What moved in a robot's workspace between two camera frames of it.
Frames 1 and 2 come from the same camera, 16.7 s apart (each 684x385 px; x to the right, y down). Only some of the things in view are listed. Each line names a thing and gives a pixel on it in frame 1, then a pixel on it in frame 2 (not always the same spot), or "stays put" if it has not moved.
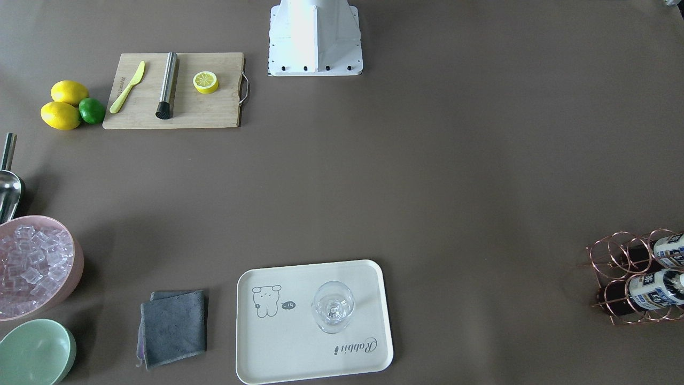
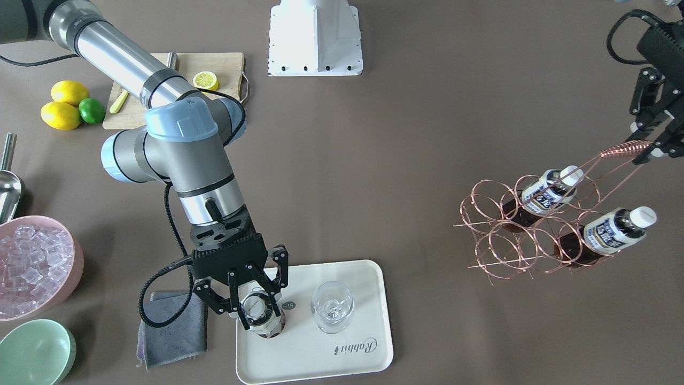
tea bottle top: (666, 252) -> (258, 310)
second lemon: (60, 115) stays put
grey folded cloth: (172, 326) stays put
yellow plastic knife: (116, 105) stays put
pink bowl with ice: (40, 264) stays put
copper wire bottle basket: (641, 279) -> (531, 226)
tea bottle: (658, 289) -> (554, 188)
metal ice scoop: (12, 184) stays put
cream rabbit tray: (311, 322) stays put
